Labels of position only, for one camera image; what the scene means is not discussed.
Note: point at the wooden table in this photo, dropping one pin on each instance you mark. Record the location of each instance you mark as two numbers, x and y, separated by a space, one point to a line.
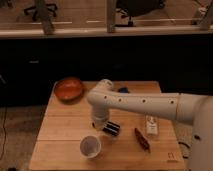
57 146

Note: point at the white plastic bottle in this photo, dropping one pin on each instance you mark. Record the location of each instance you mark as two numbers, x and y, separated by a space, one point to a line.
151 125

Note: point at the black office chair centre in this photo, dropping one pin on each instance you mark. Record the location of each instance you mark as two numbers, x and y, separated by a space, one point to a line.
133 8

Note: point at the black office chair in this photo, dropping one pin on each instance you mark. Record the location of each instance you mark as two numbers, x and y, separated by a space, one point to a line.
133 8
52 7

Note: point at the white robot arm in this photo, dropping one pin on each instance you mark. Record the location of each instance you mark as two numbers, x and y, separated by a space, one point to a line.
191 109

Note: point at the black office chair left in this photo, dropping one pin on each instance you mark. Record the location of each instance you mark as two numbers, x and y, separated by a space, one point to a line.
52 7

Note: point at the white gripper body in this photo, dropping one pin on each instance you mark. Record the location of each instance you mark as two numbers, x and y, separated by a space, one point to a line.
99 125

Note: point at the orange ceramic bowl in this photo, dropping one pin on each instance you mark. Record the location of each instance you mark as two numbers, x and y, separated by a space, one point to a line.
68 89

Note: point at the blue sponge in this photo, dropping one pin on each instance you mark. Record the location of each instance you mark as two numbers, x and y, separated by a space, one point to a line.
123 90

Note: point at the dark red chili pepper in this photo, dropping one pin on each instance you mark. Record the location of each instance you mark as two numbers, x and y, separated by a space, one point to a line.
142 141

